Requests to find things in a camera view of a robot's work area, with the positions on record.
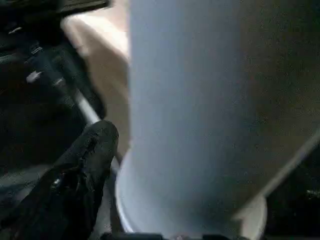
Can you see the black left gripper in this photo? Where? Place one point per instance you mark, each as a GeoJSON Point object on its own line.
{"type": "Point", "coordinates": [32, 55]}

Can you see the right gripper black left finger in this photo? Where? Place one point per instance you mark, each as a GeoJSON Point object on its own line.
{"type": "Point", "coordinates": [62, 195]}

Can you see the white plastic table leg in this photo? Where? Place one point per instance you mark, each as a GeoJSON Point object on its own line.
{"type": "Point", "coordinates": [187, 100]}

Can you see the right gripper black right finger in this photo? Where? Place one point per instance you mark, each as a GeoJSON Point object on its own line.
{"type": "Point", "coordinates": [297, 205]}

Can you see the white plastic table top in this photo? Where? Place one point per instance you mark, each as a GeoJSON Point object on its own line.
{"type": "Point", "coordinates": [107, 75]}

